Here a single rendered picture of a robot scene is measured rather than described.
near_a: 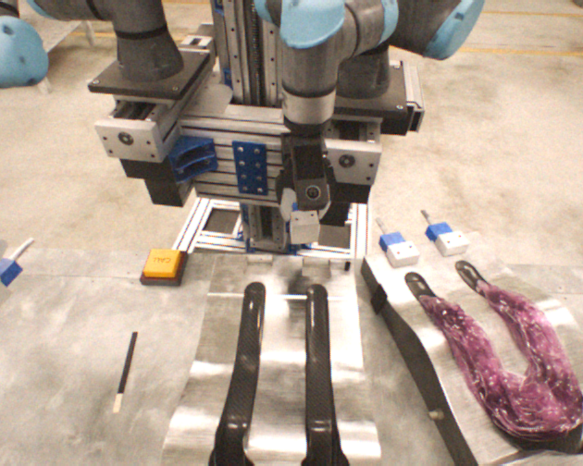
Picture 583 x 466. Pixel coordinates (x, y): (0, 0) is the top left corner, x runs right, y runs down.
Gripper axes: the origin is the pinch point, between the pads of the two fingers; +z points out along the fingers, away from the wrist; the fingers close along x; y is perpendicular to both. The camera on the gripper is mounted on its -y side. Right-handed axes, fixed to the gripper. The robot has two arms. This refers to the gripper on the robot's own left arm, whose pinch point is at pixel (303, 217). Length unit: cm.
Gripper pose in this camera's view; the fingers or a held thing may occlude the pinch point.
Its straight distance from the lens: 66.9
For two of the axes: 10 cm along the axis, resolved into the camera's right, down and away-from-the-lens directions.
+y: -1.1, -7.4, 6.7
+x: -9.9, 0.8, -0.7
